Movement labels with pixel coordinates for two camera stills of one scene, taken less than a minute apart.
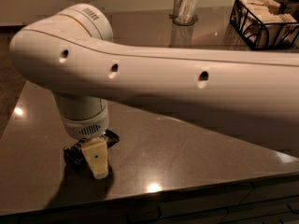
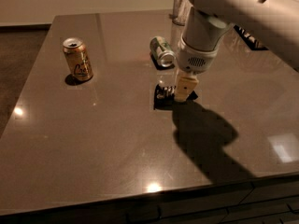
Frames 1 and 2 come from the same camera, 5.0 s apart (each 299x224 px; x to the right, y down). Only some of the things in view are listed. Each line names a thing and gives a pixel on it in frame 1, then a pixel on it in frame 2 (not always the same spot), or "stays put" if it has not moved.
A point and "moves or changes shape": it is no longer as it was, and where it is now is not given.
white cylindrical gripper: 83,128 to 195,60
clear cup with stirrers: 185,1 stays put
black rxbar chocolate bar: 74,154 moves or changes shape
